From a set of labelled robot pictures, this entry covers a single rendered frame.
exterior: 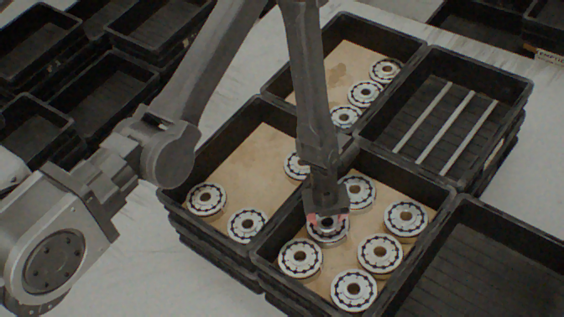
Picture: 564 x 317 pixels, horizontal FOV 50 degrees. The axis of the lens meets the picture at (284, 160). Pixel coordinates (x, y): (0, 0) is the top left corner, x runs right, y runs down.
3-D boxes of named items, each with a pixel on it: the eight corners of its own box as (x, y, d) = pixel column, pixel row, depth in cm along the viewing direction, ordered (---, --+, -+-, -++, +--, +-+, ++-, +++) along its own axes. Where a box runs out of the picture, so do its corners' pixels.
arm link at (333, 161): (293, 142, 124) (327, 156, 119) (325, 108, 130) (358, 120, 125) (304, 181, 132) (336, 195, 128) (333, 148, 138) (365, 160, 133)
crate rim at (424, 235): (361, 335, 120) (361, 329, 119) (247, 259, 134) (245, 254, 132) (459, 195, 138) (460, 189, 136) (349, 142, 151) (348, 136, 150)
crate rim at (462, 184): (459, 195, 138) (460, 189, 136) (349, 142, 151) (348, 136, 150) (535, 88, 155) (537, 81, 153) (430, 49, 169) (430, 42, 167)
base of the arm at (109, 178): (73, 218, 86) (36, 166, 77) (113, 179, 90) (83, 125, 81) (114, 246, 82) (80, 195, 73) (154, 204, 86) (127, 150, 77)
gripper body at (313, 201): (301, 194, 138) (299, 174, 133) (346, 187, 138) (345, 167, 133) (305, 217, 134) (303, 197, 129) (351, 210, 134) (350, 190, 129)
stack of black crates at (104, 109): (117, 192, 249) (86, 139, 222) (70, 163, 262) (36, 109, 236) (182, 128, 266) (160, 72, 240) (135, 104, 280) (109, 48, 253)
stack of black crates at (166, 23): (183, 128, 266) (153, 51, 231) (136, 104, 280) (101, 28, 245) (239, 73, 284) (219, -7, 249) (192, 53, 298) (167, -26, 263)
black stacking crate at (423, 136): (454, 218, 145) (459, 190, 136) (352, 165, 159) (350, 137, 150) (527, 113, 162) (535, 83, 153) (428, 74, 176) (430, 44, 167)
